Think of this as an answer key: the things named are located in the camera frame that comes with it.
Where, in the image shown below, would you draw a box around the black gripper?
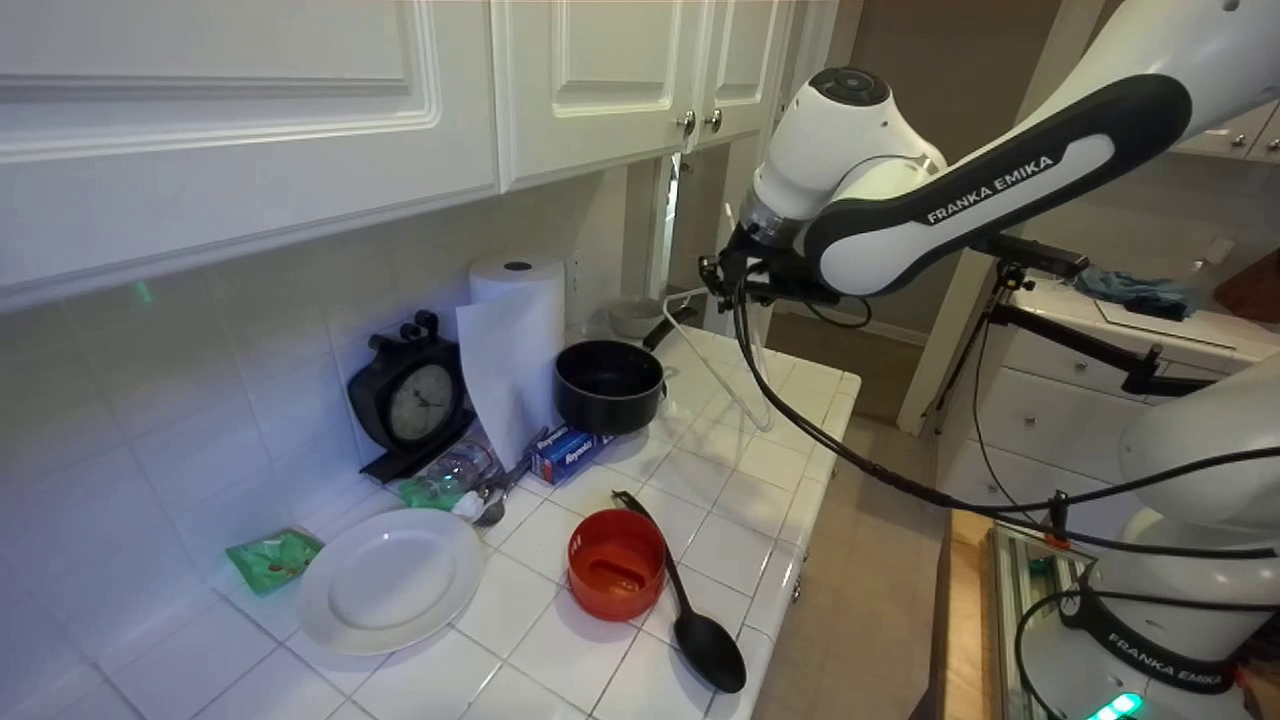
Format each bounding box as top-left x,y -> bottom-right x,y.
701,216 -> 804,316

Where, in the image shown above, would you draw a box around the white paper towel roll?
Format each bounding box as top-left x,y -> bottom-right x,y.
451,256 -> 569,472

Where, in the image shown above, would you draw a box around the blue and orange foil box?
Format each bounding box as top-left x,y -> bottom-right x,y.
527,420 -> 613,487

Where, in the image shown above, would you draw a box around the red measuring cup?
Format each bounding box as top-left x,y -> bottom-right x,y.
564,509 -> 671,623

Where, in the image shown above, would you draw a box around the white lower cabinets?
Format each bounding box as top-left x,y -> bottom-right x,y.
933,282 -> 1280,556

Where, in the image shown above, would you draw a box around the white cabinets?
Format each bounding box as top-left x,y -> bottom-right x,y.
933,282 -> 1280,556
0,0 -> 857,312

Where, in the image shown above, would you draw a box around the black alarm clock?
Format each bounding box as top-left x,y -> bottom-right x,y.
344,306 -> 476,487

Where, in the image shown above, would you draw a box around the black plastic spoon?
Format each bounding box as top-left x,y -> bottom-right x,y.
608,487 -> 751,696

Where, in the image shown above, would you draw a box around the green packet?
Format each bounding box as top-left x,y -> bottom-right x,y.
396,466 -> 473,514
220,523 -> 329,598

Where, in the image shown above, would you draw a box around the wooden board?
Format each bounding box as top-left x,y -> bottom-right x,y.
937,504 -> 1003,720

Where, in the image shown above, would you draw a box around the blue cloth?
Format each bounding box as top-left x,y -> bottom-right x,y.
1071,261 -> 1195,325

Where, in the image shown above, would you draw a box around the white plate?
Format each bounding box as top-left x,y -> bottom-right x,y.
295,504 -> 491,656

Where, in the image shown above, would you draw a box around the white upper cabinets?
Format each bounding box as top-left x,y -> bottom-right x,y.
0,0 -> 857,312

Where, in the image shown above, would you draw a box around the black saucepan with handle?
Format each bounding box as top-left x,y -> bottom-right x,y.
551,312 -> 698,434

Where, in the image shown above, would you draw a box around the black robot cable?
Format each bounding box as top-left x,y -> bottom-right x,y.
723,295 -> 1280,564

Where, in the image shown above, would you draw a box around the black camera bar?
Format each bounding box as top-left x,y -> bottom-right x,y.
985,233 -> 1091,280

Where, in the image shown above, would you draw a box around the black camera stand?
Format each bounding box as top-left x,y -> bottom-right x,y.
976,263 -> 1195,399

